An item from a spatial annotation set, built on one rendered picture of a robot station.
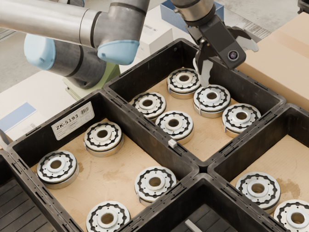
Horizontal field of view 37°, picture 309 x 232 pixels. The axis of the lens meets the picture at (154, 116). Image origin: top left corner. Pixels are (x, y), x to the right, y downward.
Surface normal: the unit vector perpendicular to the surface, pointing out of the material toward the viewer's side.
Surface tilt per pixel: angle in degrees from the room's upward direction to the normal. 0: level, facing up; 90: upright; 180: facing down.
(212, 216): 0
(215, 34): 39
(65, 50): 76
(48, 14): 34
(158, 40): 90
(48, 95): 0
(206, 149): 0
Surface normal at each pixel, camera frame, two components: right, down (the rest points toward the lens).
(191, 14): -0.10, 0.85
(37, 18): -0.20, 0.16
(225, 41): -0.16, -0.08
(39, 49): -0.62, -0.06
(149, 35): -0.11, -0.69
